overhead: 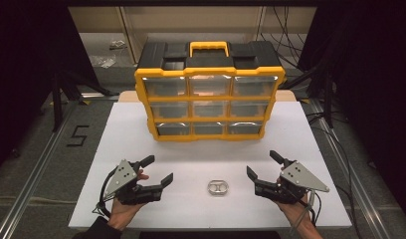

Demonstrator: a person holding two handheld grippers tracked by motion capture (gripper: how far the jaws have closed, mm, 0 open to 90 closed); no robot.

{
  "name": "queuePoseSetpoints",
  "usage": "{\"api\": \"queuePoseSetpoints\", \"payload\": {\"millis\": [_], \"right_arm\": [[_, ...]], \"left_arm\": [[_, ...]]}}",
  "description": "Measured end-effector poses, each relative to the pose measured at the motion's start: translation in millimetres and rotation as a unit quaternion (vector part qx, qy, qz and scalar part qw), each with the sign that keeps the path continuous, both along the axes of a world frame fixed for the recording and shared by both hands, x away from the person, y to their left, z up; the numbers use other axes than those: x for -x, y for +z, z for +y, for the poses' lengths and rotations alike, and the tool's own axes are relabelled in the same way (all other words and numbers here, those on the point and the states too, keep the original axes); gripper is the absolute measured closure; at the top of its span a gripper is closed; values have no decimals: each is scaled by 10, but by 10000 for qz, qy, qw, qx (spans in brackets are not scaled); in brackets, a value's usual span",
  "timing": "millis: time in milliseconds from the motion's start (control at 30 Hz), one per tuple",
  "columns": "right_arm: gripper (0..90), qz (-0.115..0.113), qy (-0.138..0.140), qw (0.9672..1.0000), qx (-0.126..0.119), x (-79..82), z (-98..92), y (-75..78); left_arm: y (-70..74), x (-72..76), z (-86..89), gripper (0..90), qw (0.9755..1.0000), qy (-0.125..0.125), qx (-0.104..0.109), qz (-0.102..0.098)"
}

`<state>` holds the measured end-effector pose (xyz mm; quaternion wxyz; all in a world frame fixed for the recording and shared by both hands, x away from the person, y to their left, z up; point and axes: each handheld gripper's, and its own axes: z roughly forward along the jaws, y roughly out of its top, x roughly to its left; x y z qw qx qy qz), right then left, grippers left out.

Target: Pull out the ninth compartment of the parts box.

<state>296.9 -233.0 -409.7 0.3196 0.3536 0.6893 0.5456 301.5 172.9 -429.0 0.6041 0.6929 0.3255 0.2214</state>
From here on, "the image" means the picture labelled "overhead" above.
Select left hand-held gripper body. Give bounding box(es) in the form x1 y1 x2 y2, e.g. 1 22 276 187
102 158 164 206

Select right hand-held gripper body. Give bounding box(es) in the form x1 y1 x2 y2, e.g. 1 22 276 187
254 159 330 205

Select silver metal ring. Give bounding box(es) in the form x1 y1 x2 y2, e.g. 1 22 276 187
206 179 228 196

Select clear plastic drawer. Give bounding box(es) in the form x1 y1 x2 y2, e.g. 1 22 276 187
149 102 189 120
191 101 229 119
189 75 233 97
193 121 225 135
155 121 191 136
142 77 188 98
230 100 271 119
227 120 264 135
233 76 279 98

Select yellow black drawer organizer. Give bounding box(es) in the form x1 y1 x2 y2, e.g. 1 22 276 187
134 40 287 142

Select person's left hand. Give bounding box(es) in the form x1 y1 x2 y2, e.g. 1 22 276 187
106 168 150 232

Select person's right hand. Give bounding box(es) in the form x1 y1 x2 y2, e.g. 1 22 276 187
275 195 317 231

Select black metal stand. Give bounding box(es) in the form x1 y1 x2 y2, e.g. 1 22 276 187
51 70 120 133

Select large clear plastic bag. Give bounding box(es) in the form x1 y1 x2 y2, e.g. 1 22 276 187
90 54 117 70

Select black curtain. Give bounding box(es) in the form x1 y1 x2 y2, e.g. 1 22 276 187
297 0 406 228
0 0 101 175

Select small clear plastic bag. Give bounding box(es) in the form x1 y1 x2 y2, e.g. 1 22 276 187
108 39 127 51

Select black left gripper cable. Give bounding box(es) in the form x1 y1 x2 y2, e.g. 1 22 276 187
93 167 121 218

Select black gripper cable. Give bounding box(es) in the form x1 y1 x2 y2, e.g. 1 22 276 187
93 167 121 218
304 190 323 227

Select grey right gripper strap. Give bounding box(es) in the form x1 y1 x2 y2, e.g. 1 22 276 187
290 189 315 233

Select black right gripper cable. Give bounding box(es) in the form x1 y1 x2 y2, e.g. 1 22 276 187
304 190 323 227

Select black floor cable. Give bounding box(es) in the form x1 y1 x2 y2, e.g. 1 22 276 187
306 111 363 239

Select aluminium floor rail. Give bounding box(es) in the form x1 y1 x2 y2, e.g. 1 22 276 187
0 99 85 239
306 99 393 239

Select bundle of black cables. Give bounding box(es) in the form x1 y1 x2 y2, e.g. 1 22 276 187
257 6 309 69

